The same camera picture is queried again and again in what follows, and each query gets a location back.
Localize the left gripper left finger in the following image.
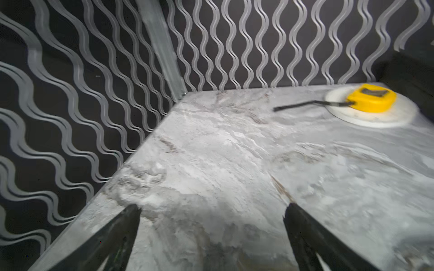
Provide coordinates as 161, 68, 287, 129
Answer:
51, 204, 142, 271

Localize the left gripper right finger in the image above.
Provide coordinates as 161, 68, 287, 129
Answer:
283, 203, 378, 271

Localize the black plastic tool case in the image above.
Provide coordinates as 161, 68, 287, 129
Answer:
380, 50, 434, 122

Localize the yellow white tape measure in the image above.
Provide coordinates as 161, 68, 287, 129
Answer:
273, 84, 419, 129

